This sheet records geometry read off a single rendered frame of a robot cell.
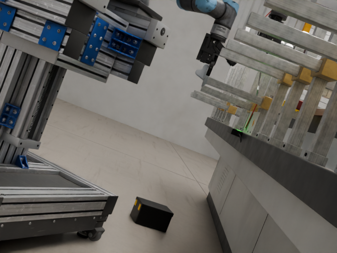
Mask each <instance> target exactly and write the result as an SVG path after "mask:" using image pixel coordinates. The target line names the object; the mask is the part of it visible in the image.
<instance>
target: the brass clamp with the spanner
mask: <svg viewBox="0 0 337 253"><path fill-rule="evenodd" d="M261 98H263V100H262V102H261V105H257V108H261V109H263V110H266V111H268V110H269V107H270V105H271V102H272V100H273V99H272V98H270V97H267V96H262V97H261Z"/></svg>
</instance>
